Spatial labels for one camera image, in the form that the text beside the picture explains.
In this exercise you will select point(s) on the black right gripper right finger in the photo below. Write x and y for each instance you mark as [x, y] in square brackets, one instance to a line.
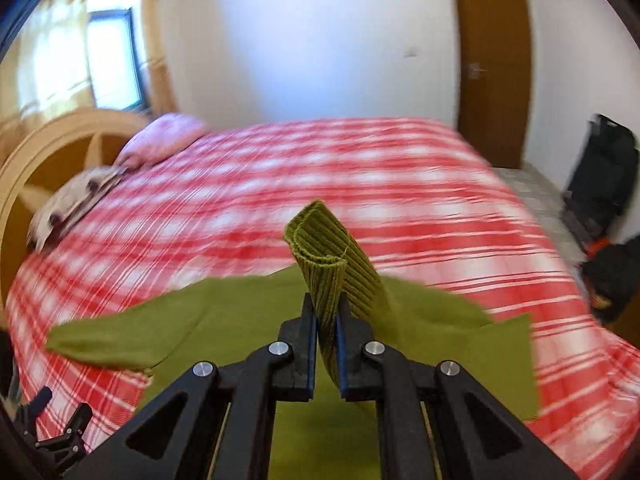
[435, 422]

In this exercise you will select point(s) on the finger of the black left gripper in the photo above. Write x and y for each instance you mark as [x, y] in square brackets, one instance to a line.
[75, 424]
[27, 414]

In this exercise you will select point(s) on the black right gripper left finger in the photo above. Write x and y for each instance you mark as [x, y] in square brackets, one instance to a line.
[214, 422]

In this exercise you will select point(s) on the green orange striped knit sweater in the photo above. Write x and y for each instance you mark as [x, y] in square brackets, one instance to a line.
[222, 320]

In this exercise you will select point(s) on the white patterned pillow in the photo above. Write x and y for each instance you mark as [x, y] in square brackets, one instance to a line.
[69, 204]

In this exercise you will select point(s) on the red white plaid bedspread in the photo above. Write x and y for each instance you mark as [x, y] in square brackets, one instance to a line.
[419, 201]

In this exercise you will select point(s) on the black bag on floor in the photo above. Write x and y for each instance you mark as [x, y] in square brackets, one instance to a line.
[611, 277]

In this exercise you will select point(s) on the cream wooden headboard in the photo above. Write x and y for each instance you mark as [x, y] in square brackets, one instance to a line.
[45, 160]

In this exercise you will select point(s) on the pink pillow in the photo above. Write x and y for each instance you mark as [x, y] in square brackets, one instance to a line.
[164, 137]

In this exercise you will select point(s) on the beige patterned curtain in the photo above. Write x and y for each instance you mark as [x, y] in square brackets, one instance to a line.
[155, 71]

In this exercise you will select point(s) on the brown wooden door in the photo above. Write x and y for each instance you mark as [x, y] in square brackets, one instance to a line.
[493, 109]

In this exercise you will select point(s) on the silver door handle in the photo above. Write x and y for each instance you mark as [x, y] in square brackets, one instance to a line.
[474, 70]

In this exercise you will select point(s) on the white wall switch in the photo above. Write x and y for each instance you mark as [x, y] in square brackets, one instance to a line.
[411, 52]

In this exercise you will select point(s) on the window with dark frame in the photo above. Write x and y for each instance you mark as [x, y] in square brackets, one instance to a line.
[113, 56]

